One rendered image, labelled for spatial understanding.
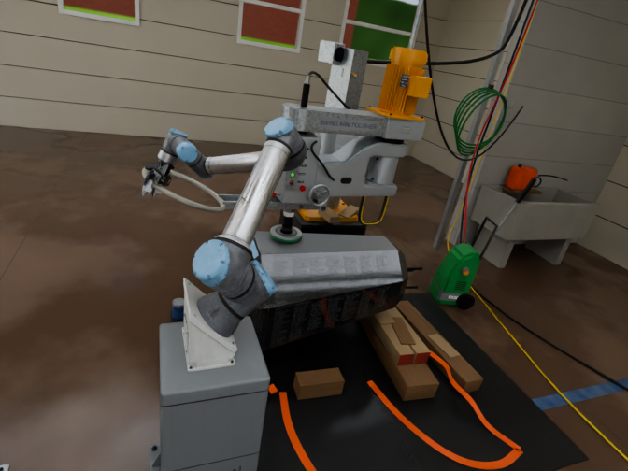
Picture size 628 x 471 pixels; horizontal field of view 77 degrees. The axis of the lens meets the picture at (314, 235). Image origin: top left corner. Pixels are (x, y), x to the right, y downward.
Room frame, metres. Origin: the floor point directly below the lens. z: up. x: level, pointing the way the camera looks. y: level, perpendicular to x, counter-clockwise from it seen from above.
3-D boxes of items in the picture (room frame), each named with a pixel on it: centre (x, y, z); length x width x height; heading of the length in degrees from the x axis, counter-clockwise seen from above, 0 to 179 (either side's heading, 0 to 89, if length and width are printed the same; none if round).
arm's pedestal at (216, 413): (1.25, 0.33, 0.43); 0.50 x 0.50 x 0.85; 24
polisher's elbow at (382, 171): (2.75, -0.39, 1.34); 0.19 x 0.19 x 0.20
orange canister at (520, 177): (4.91, -2.42, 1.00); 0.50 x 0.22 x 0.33; 114
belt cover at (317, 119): (2.60, -0.12, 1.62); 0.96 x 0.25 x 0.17; 119
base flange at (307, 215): (3.30, -0.04, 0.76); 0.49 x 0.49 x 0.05; 23
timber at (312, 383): (1.95, -0.19, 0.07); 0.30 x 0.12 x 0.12; 111
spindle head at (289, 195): (2.47, 0.12, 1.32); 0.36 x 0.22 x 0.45; 119
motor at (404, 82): (2.74, -0.40, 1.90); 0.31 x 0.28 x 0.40; 29
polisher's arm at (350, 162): (2.61, -0.16, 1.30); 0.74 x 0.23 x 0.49; 119
